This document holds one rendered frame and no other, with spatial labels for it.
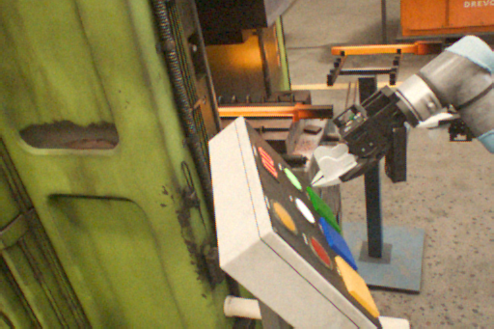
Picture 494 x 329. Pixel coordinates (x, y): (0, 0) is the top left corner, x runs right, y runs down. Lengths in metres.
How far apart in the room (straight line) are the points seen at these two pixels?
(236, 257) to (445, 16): 4.30
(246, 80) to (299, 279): 1.04
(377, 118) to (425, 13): 3.93
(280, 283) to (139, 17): 0.52
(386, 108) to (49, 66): 0.69
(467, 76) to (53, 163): 0.86
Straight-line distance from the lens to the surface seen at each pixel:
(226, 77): 1.60
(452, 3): 4.71
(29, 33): 1.09
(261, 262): 0.59
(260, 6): 1.10
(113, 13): 0.88
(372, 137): 0.81
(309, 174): 1.22
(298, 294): 0.64
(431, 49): 1.88
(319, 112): 1.29
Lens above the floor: 1.55
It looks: 29 degrees down
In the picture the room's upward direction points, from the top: 11 degrees counter-clockwise
